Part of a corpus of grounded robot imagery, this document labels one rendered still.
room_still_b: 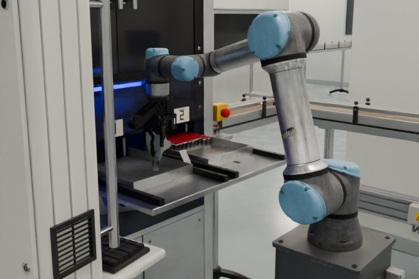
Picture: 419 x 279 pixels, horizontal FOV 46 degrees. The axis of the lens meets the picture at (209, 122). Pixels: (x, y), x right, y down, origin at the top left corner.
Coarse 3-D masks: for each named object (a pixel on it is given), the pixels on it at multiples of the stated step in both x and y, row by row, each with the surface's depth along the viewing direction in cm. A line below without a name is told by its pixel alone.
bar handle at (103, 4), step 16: (112, 80) 108; (112, 96) 109; (112, 112) 109; (112, 128) 110; (112, 144) 110; (112, 160) 111; (112, 176) 112; (112, 192) 112; (112, 208) 113; (112, 224) 114; (112, 240) 115
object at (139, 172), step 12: (132, 156) 190; (144, 156) 185; (120, 168) 176; (132, 168) 176; (144, 168) 176; (168, 168) 176; (180, 168) 165; (192, 168) 170; (120, 180) 155; (132, 180) 163; (144, 180) 154; (156, 180) 157; (168, 180) 162
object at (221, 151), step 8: (216, 144) 206; (224, 144) 203; (232, 144) 201; (240, 144) 198; (248, 144) 195; (168, 152) 189; (176, 152) 186; (192, 152) 197; (200, 152) 197; (208, 152) 197; (216, 152) 197; (224, 152) 197; (232, 152) 185; (240, 152) 189; (248, 152) 193; (200, 160) 178; (208, 160) 175; (216, 160) 179; (224, 160) 182; (232, 160) 186
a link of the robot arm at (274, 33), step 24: (264, 24) 121; (288, 24) 120; (312, 24) 128; (264, 48) 121; (288, 48) 121; (288, 72) 122; (288, 96) 123; (288, 120) 123; (312, 120) 125; (288, 144) 124; (312, 144) 123; (288, 168) 125; (312, 168) 122; (288, 192) 123; (312, 192) 119; (336, 192) 125; (288, 216) 125; (312, 216) 120
